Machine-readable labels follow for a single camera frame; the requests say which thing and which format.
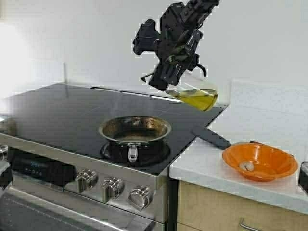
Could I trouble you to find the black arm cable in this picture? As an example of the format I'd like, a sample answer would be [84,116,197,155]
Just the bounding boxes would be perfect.
[196,62,208,78]

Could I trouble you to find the glass oil flask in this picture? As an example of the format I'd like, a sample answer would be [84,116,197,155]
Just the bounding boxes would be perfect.
[165,82,219,112]

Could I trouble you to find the stainless steel stove black cooktop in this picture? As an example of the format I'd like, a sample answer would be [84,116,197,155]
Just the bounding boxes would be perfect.
[0,83,226,231]

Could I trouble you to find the steel stove knob middle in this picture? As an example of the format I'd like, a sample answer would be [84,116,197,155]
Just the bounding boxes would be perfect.
[101,177,125,203]

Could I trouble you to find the orange bowl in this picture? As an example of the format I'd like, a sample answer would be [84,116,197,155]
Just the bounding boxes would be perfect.
[222,144,299,182]

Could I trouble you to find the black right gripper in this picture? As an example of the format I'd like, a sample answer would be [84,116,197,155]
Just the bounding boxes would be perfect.
[148,0,202,90]

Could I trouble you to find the silver drawer handle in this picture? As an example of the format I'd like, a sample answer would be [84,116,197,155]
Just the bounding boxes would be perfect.
[239,218,261,231]

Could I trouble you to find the black object at right edge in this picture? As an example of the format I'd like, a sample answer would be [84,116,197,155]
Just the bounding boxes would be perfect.
[298,161,308,193]

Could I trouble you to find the steel stove knob far left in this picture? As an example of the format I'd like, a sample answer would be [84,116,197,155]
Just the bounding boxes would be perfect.
[0,144,9,161]

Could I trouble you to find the black spatula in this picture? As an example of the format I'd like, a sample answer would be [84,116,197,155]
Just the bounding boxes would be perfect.
[191,125,265,150]

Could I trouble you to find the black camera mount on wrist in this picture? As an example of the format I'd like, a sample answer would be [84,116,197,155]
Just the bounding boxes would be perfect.
[132,19,160,55]

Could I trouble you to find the light wooden base cabinet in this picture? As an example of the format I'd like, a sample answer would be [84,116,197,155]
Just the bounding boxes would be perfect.
[177,181,308,231]

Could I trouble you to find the steel stove knob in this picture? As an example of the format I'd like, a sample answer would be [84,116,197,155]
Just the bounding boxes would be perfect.
[75,169,98,193]
[128,185,153,211]
[0,144,9,161]
[101,177,125,203]

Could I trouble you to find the steel stove knob right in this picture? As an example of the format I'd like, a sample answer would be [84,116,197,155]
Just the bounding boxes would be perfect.
[128,185,153,211]

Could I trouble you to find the steel frying pan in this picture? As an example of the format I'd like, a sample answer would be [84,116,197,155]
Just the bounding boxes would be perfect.
[99,115,172,167]

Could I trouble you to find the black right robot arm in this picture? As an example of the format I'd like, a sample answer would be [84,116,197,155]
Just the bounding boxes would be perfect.
[148,0,219,91]

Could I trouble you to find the white shrimp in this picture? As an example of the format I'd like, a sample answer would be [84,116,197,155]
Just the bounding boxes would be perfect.
[239,161,255,172]

